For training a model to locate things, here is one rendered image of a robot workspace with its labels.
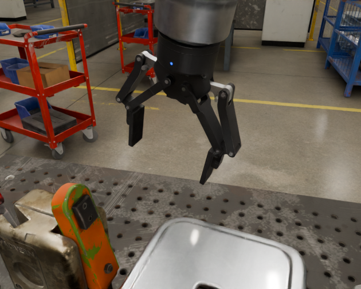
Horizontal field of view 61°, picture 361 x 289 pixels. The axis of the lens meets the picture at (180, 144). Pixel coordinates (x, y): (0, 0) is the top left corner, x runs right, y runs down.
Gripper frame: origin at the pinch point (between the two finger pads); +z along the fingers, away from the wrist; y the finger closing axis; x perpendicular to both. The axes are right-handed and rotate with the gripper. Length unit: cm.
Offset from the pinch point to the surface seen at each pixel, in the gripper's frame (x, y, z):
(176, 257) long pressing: 14.8, -10.0, -0.7
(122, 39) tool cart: -249, 201, 125
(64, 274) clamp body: 23.8, -1.6, -2.3
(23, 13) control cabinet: -546, 784, 338
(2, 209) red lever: 21.5, 11.2, -0.3
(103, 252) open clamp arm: 19.6, -3.1, -1.9
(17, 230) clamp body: 23.6, 4.8, -4.4
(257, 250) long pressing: 9.2, -17.9, -1.9
